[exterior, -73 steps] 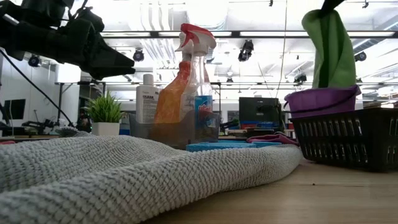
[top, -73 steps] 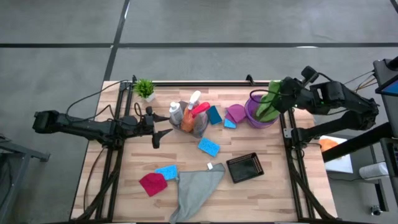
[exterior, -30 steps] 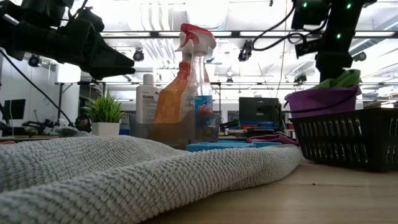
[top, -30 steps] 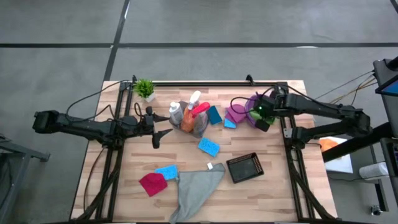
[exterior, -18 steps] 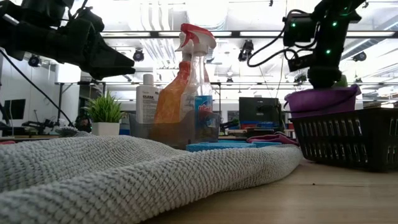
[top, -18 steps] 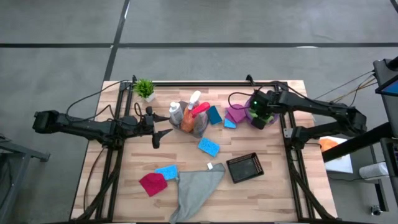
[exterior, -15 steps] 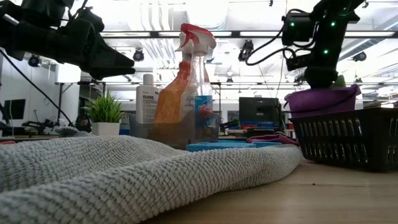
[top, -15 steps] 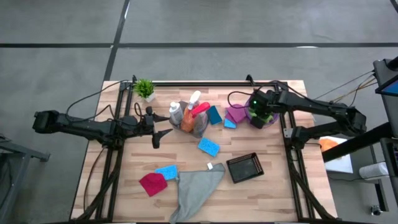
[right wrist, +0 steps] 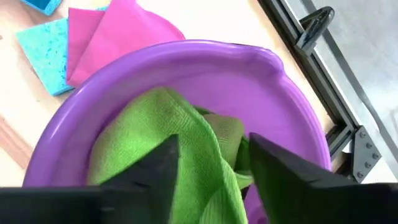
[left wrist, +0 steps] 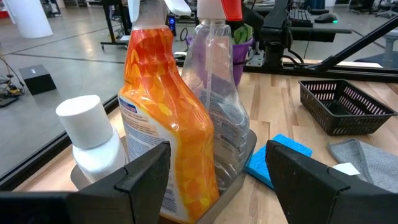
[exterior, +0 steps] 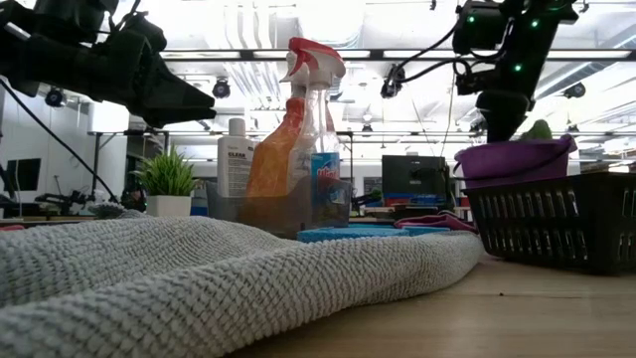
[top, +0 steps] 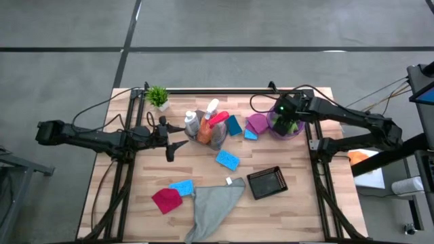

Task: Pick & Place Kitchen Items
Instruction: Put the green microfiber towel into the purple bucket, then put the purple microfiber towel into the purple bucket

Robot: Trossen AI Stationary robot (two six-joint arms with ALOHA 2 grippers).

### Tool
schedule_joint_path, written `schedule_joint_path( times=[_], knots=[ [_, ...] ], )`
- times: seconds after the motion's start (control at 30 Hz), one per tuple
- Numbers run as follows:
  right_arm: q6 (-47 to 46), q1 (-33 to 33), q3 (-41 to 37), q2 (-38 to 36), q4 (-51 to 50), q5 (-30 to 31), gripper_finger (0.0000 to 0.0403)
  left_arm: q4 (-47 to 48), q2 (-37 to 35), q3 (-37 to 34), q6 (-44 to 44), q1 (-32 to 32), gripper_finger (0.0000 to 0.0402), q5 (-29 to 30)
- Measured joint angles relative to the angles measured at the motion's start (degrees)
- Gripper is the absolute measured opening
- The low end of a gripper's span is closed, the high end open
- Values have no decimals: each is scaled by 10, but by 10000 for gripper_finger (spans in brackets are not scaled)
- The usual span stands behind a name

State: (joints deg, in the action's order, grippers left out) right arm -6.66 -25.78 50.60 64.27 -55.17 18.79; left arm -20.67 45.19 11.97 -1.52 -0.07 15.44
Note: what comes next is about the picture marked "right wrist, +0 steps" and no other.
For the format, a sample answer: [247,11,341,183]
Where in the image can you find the blue sponge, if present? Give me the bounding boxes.
[15,17,76,97]
[20,0,63,17]

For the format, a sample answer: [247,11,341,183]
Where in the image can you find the green microfibre cloth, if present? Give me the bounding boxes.
[86,86,255,224]

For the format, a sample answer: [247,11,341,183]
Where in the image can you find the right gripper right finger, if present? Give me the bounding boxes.
[248,132,355,224]

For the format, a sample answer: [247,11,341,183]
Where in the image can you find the purple plastic bucket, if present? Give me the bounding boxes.
[23,39,333,224]

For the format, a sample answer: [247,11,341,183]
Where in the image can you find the pink cloth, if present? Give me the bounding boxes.
[66,0,187,88]

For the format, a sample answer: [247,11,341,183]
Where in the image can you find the black clamp handle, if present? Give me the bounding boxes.
[294,6,336,57]

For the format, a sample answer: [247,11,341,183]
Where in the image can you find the black aluminium rig frame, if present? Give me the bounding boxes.
[257,0,398,185]

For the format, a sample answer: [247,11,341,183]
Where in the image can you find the grey metal corner bracket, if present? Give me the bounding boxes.
[352,125,382,184]

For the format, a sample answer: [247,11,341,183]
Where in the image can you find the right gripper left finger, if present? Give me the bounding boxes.
[99,133,180,224]

